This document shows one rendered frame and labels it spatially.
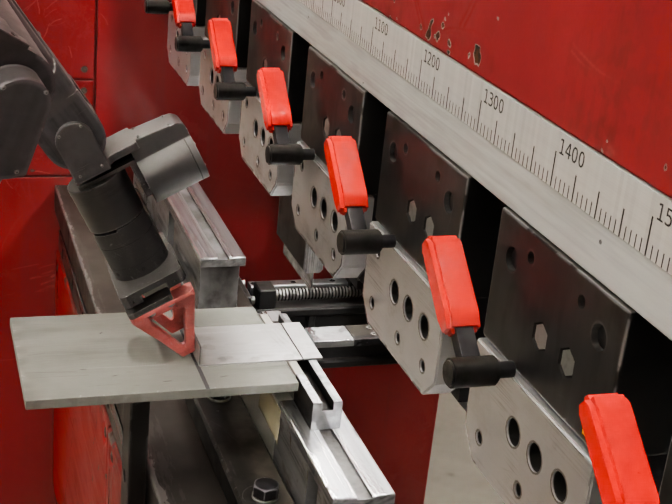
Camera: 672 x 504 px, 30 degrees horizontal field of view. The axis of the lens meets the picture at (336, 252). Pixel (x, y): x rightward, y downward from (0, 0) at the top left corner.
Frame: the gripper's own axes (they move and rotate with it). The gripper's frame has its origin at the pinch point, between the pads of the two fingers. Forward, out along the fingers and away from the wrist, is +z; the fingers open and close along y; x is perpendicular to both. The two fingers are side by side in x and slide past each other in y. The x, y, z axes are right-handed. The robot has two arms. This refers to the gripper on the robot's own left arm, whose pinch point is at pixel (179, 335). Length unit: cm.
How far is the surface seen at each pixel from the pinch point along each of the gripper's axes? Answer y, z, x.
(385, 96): -29.6, -25.9, -22.4
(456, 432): 139, 137, -46
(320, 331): 0.7, 7.8, -13.3
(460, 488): 115, 133, -37
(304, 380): -8.9, 6.1, -8.9
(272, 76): -10.1, -24.1, -18.0
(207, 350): -1.7, 2.1, -1.8
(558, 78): -54, -33, -26
